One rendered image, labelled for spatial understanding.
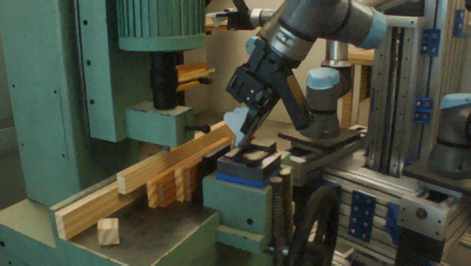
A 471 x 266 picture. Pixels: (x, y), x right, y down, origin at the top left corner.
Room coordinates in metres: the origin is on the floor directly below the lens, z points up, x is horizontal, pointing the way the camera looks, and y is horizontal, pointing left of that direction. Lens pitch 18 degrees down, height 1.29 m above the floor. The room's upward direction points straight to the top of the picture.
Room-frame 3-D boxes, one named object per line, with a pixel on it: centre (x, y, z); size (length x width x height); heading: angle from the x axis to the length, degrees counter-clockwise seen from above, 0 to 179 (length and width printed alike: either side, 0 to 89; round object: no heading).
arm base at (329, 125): (1.47, -0.30, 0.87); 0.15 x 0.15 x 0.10
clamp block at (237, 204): (0.77, -0.02, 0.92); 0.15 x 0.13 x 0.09; 152
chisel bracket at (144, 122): (0.86, 0.17, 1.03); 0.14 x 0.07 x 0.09; 62
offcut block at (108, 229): (0.61, 0.22, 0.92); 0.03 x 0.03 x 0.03; 14
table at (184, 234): (0.81, 0.05, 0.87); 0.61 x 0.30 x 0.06; 152
